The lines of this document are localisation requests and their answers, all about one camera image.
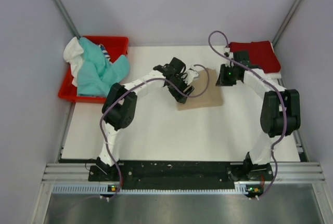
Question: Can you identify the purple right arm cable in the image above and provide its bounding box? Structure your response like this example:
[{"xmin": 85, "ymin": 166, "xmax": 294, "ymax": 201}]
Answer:
[{"xmin": 208, "ymin": 30, "xmax": 289, "ymax": 202}]

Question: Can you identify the left aluminium corner post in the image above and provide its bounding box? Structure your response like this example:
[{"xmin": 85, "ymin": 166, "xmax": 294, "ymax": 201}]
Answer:
[{"xmin": 52, "ymin": 0, "xmax": 81, "ymax": 38}]

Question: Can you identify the red white blue striped shirt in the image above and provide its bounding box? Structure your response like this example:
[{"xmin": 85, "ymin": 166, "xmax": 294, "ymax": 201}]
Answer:
[{"xmin": 98, "ymin": 44, "xmax": 112, "ymax": 64}]

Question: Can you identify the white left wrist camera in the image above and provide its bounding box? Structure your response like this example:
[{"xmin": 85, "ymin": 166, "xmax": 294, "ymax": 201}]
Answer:
[{"xmin": 183, "ymin": 65, "xmax": 200, "ymax": 85}]

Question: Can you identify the right aluminium side rail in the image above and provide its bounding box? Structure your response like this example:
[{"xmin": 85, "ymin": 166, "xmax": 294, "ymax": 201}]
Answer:
[{"xmin": 277, "ymin": 78, "xmax": 310, "ymax": 162}]

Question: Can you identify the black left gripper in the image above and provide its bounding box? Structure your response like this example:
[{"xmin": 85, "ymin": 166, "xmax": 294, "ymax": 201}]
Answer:
[{"xmin": 167, "ymin": 73, "xmax": 194, "ymax": 104}]

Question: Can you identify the aluminium front rail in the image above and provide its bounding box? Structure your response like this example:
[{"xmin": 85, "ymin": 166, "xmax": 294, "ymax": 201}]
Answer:
[{"xmin": 42, "ymin": 162, "xmax": 325, "ymax": 183}]

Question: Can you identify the red plastic bin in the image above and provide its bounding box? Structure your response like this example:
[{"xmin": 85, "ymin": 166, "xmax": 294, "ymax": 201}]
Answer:
[{"xmin": 58, "ymin": 35, "xmax": 129, "ymax": 103}]

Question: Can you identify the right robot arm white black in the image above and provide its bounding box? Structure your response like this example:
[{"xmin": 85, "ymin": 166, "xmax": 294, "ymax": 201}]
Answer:
[{"xmin": 216, "ymin": 48, "xmax": 301, "ymax": 181}]

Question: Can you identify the light blue cable duct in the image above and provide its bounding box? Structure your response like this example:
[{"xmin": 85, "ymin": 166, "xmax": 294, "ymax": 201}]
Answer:
[{"xmin": 52, "ymin": 183, "xmax": 260, "ymax": 196}]

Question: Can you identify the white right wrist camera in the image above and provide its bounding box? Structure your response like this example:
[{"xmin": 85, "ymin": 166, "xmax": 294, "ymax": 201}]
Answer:
[{"xmin": 224, "ymin": 46, "xmax": 233, "ymax": 67}]

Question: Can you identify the white t-shirt in bin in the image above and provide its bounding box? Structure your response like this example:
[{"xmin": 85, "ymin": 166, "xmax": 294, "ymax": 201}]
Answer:
[{"xmin": 63, "ymin": 37, "xmax": 84, "ymax": 87}]

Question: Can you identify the teal t-shirt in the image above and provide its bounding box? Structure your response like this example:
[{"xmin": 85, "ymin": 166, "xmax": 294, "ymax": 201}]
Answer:
[{"xmin": 77, "ymin": 37, "xmax": 130, "ymax": 97}]

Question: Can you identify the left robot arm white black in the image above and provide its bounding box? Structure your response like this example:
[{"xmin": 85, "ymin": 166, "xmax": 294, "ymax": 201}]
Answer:
[{"xmin": 96, "ymin": 57, "xmax": 199, "ymax": 181}]

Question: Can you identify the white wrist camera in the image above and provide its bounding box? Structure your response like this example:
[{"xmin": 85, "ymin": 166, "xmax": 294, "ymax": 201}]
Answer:
[
  {"xmin": 224, "ymin": 46, "xmax": 233, "ymax": 67},
  {"xmin": 183, "ymin": 65, "xmax": 200, "ymax": 85}
]

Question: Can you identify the right aluminium corner post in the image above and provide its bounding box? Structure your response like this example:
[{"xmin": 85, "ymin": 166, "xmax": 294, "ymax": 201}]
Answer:
[{"xmin": 272, "ymin": 0, "xmax": 304, "ymax": 48}]

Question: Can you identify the aluminium corner post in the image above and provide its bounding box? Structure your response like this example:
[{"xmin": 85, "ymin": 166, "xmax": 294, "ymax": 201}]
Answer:
[
  {"xmin": 272, "ymin": 0, "xmax": 304, "ymax": 48},
  {"xmin": 52, "ymin": 0, "xmax": 81, "ymax": 38}
]

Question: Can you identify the beige t-shirt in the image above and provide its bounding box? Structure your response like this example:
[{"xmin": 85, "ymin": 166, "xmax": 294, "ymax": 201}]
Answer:
[{"xmin": 177, "ymin": 69, "xmax": 224, "ymax": 111}]

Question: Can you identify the folded white t-shirt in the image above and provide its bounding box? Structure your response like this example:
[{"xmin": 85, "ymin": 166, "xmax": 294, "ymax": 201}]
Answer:
[{"xmin": 265, "ymin": 42, "xmax": 281, "ymax": 79}]

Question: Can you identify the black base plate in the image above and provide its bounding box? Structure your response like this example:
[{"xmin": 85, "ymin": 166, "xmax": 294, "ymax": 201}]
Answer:
[{"xmin": 88, "ymin": 160, "xmax": 267, "ymax": 190}]

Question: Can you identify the folded red t-shirt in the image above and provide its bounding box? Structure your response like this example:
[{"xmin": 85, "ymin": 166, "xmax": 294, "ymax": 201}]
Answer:
[{"xmin": 229, "ymin": 41, "xmax": 281, "ymax": 73}]

